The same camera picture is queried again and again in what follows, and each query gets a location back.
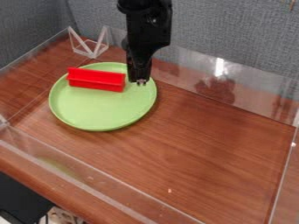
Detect clear acrylic corner bracket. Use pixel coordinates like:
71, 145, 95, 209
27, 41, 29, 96
69, 26, 110, 59

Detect red rectangular block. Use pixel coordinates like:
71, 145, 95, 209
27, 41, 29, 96
67, 67, 126, 92

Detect green round plate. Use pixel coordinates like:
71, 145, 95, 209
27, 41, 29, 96
49, 62, 158, 131

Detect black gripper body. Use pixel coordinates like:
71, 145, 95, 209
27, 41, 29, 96
117, 0, 174, 64

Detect clear acrylic enclosure walls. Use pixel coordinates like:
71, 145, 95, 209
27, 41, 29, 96
0, 32, 299, 224

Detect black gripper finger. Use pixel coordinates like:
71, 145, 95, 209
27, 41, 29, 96
127, 62, 153, 86
123, 43, 133, 79

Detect white power strip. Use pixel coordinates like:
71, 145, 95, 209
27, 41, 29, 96
49, 206, 87, 224

